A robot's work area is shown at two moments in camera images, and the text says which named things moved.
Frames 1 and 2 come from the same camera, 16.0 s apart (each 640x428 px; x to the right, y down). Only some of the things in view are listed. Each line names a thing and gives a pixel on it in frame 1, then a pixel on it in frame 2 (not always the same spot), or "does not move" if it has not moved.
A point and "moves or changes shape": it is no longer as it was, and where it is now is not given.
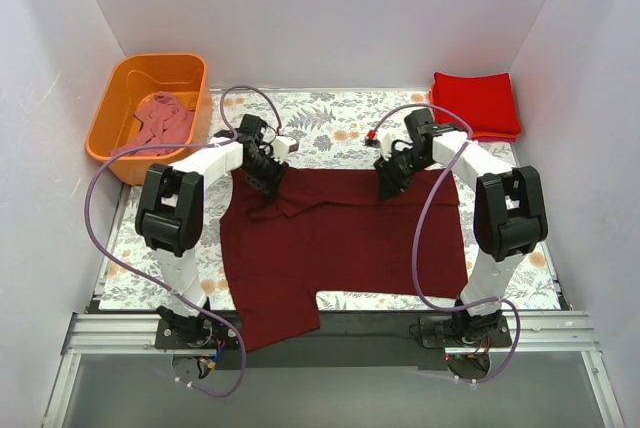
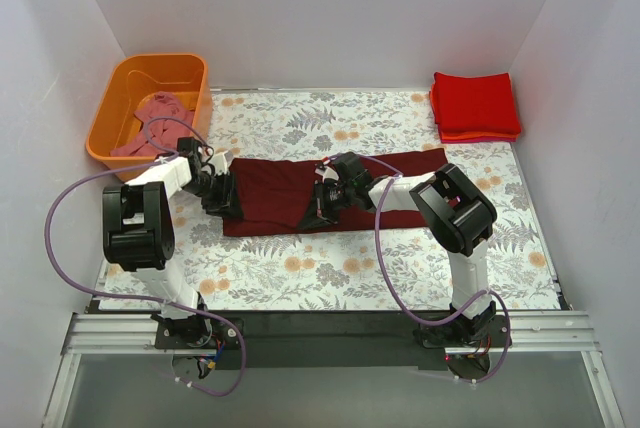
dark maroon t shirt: [332, 231] moves or changes shape
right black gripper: [392, 176] -> [323, 199]
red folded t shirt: [486, 100] does not move
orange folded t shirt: [493, 134] does not move
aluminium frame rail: [532, 334] does not move
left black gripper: [265, 174] -> [223, 195]
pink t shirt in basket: [164, 122] does not move
